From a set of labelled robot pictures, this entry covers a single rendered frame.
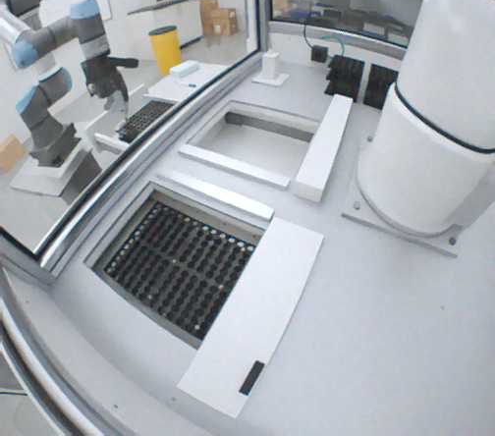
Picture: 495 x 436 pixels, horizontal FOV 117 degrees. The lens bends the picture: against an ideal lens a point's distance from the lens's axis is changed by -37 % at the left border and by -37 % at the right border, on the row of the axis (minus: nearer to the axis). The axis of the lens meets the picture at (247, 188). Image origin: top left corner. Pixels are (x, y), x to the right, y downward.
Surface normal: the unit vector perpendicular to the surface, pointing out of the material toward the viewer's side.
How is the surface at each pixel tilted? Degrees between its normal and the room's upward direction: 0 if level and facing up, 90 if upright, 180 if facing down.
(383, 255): 0
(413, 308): 0
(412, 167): 90
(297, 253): 0
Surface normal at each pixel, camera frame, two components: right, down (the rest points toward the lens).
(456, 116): -0.69, 0.58
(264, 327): -0.05, -0.64
